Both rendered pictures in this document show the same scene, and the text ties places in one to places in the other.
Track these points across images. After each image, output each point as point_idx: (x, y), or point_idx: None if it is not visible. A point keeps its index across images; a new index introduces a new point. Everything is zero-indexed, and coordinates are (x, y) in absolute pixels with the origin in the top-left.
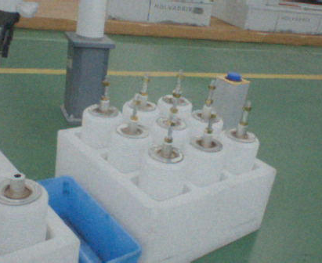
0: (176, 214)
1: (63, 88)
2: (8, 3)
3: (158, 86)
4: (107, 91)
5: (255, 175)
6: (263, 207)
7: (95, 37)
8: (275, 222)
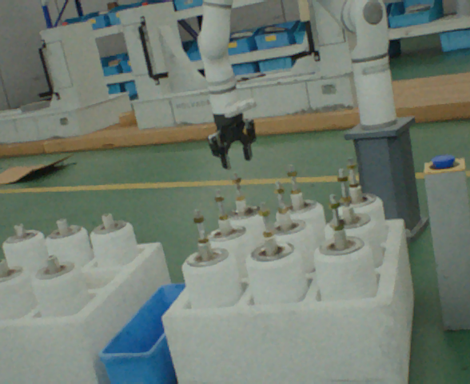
0: (196, 328)
1: (424, 197)
2: (217, 106)
3: None
4: None
5: (340, 305)
6: (392, 366)
7: (374, 125)
8: None
